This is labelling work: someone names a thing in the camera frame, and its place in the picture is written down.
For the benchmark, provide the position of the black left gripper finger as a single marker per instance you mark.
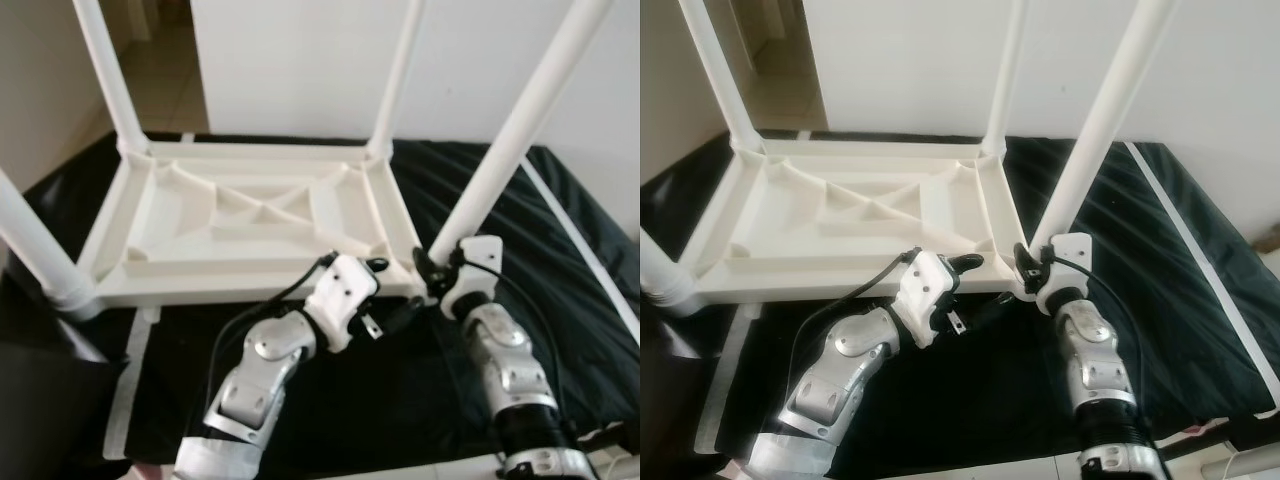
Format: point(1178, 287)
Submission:
point(980, 320)
point(968, 264)
point(378, 265)
point(395, 325)

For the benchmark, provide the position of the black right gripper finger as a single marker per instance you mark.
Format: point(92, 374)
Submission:
point(427, 265)
point(1025, 260)

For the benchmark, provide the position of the white plastic table top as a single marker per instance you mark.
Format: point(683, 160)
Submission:
point(240, 215)
point(850, 210)

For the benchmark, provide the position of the pink object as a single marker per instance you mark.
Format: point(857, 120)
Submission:
point(1205, 427)

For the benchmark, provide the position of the brown crumpled paper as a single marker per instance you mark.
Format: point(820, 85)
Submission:
point(1266, 238)

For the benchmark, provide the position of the white curved tube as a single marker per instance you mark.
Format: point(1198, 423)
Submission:
point(1250, 460)

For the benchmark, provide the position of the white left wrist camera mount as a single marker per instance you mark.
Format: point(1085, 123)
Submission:
point(340, 290)
point(925, 285)

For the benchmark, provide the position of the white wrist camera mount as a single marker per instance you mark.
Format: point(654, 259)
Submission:
point(340, 290)
point(1070, 252)
point(925, 285)
point(480, 255)

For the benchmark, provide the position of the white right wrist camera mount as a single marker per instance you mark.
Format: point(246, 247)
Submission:
point(1070, 252)
point(480, 255)

